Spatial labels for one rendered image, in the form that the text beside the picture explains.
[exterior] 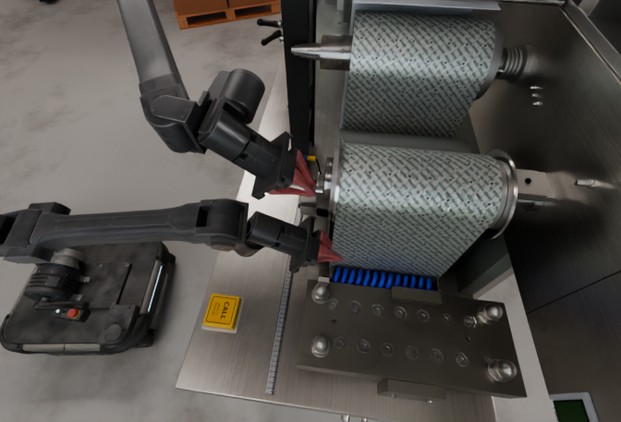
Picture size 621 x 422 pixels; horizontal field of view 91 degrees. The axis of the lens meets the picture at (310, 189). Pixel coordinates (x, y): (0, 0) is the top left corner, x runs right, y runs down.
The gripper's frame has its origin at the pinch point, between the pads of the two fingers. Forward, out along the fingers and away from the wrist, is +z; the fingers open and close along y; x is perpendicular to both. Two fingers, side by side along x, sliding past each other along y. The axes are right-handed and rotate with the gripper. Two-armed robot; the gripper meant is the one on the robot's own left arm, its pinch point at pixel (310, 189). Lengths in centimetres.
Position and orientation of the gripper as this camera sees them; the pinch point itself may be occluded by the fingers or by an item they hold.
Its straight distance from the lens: 52.2
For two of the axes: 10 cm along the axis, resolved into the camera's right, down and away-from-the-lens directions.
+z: 7.0, 4.5, 5.5
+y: -0.9, 8.3, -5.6
